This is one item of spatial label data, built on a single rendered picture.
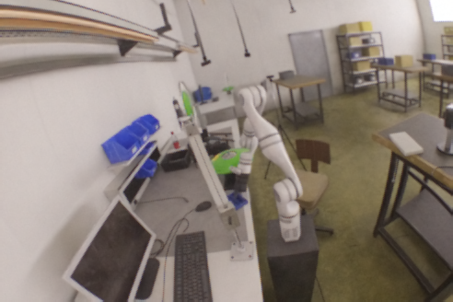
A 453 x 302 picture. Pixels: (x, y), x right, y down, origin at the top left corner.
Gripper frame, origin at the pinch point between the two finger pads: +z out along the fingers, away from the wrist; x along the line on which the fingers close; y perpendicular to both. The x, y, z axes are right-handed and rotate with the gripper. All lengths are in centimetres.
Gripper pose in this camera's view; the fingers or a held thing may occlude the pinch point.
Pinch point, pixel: (234, 200)
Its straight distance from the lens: 117.2
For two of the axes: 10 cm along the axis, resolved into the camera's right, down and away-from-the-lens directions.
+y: 8.4, 0.8, 5.3
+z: -1.5, 9.8, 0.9
